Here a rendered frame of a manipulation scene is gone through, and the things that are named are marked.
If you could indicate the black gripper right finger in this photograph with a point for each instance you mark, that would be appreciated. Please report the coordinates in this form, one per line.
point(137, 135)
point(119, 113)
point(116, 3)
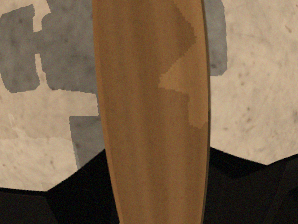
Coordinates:
point(244, 192)

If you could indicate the orange wooden rail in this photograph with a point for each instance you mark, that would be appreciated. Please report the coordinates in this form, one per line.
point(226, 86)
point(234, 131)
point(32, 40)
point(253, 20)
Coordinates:
point(153, 83)

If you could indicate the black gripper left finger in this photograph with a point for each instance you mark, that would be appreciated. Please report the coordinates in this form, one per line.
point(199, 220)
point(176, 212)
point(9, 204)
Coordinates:
point(84, 198)

